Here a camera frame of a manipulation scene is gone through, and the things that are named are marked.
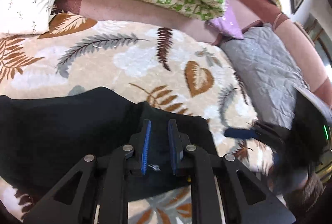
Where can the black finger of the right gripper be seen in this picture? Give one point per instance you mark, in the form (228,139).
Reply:
(242,134)

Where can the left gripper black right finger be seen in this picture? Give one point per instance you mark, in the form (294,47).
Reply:
(177,145)

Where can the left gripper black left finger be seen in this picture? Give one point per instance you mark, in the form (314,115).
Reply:
(138,163)

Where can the black pants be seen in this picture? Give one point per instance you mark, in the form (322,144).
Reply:
(42,139)

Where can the grey quilted blanket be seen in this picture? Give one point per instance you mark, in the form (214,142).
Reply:
(269,73)

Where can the leaf pattern fleece blanket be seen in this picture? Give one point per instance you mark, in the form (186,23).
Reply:
(143,63)

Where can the purple cloth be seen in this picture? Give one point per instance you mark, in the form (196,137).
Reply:
(226,25)

